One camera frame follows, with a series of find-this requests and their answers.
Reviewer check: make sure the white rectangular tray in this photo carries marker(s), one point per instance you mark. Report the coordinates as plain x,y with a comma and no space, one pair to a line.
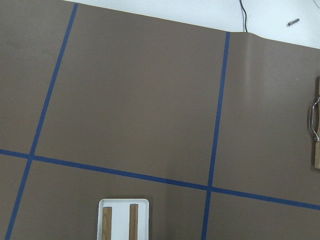
121,216

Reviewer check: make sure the wooden cutting board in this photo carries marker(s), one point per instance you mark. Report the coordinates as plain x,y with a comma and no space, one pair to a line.
314,125

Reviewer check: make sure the small metal bolt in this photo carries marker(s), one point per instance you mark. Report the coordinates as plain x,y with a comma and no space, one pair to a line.
293,22

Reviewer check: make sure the wooden towel rack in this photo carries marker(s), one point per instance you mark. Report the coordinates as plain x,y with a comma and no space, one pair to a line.
106,227

